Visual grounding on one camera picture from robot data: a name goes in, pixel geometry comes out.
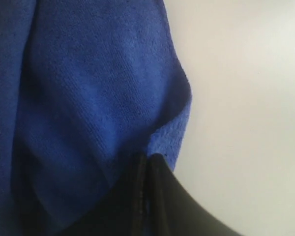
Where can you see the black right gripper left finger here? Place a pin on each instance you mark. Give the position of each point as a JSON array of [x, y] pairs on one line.
[[122, 211]]

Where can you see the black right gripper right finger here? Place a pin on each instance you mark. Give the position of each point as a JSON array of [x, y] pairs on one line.
[[172, 210]]

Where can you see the blue microfibre cloth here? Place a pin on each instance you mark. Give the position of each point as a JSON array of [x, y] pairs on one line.
[[84, 84]]

